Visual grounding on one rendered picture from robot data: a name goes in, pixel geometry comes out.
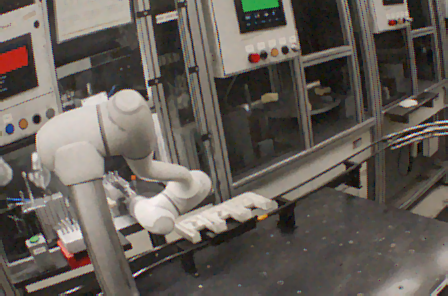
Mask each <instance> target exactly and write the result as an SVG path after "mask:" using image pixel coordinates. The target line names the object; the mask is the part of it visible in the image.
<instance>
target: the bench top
mask: <svg viewBox="0 0 448 296"><path fill-rule="evenodd" d="M386 210H389V211H387V212H385V211H386ZM294 213H295V220H296V221H295V225H297V226H298V228H296V229H290V228H289V227H286V226H282V225H281V224H279V223H278V222H277V221H279V215H278V212H277V213H275V214H274V215H272V216H270V217H268V218H266V219H264V220H262V221H260V222H258V223H256V227H257V228H254V229H251V230H249V231H247V232H245V233H243V234H241V235H239V236H237V237H236V238H232V239H230V240H228V241H227V242H225V243H223V244H219V245H217V246H215V247H214V246H213V245H209V246H207V247H205V248H201V249H199V250H198V251H194V255H193V259H194V263H195V266H196V270H197V273H198V274H200V276H199V277H197V278H195V277H193V276H192V275H191V274H189V273H187V272H186V271H185V270H184V269H183V268H181V265H182V263H181V262H180V258H178V259H174V260H172V261H171V262H167V263H165V264H162V265H160V266H159V265H158V266H157V267H153V269H150V270H149V271H146V272H145V273H143V274H142V275H140V276H137V277H136V278H134V280H135V282H136V285H137V288H138V291H139V294H140V296H441V294H442V293H443V292H444V291H445V290H446V289H447V288H448V223H447V222H446V223H445V222H444V221H443V222H442V221H439V220H435V219H432V218H429V217H425V216H422V215H420V214H419V215H418V214H416V213H415V214H414V213H412V212H409V211H405V210H401V209H400V208H395V207H392V206H390V205H386V204H384V203H383V204H382V203H379V202H375V201H373V200H369V199H366V198H362V197H360V196H355V195H353V194H348V193H346V192H343V191H342V192H341V191H338V190H336V189H334V188H332V189H331V188H328V187H324V188H322V189H321V190H319V191H317V192H315V193H313V194H311V195H310V196H308V197H306V198H304V199H302V200H300V201H298V202H297V203H296V206H295V207H294ZM424 237H427V239H424ZM373 238H377V239H376V240H374V239H373ZM341 263H343V265H342V266H339V264H341Z"/></svg>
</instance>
